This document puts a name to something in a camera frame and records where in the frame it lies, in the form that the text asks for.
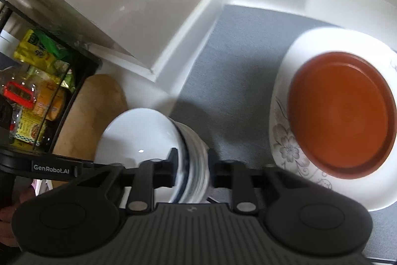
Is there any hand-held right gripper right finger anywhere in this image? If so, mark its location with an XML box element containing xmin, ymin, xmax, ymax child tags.
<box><xmin>208</xmin><ymin>149</ymin><xmax>303</xmax><ymax>213</ymax></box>

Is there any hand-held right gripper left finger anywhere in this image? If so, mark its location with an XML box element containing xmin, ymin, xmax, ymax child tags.
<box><xmin>76</xmin><ymin>149</ymin><xmax>179</xmax><ymax>211</ymax></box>

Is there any white bowl with blue pattern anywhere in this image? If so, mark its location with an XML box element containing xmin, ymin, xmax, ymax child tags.
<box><xmin>95</xmin><ymin>108</ymin><xmax>193</xmax><ymax>203</ymax></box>

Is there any white square floral plate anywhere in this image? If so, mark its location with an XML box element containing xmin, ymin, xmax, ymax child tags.
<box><xmin>269</xmin><ymin>27</ymin><xmax>397</xmax><ymax>212</ymax></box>

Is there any brown round plate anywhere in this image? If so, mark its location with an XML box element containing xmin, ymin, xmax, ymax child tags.
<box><xmin>287</xmin><ymin>51</ymin><xmax>397</xmax><ymax>180</ymax></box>

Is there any person's left hand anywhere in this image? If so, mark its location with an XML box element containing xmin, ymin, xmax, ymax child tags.
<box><xmin>0</xmin><ymin>187</ymin><xmax>36</xmax><ymax>248</ymax></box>

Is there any yellow patterned snack packet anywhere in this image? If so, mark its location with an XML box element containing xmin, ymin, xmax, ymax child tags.
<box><xmin>14</xmin><ymin>114</ymin><xmax>47</xmax><ymax>146</ymax></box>

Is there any orange snack packet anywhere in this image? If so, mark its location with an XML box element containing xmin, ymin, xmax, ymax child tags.
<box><xmin>33</xmin><ymin>82</ymin><xmax>67</xmax><ymax>121</ymax></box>

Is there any wooden cutting board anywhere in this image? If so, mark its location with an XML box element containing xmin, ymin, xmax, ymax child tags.
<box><xmin>53</xmin><ymin>74</ymin><xmax>128</xmax><ymax>160</ymax></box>

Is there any grey mat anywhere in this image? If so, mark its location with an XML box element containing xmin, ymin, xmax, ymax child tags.
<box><xmin>169</xmin><ymin>4</ymin><xmax>397</xmax><ymax>265</ymax></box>

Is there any black wire rack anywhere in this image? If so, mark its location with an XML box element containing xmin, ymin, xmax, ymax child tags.
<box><xmin>0</xmin><ymin>0</ymin><xmax>103</xmax><ymax>157</ymax></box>

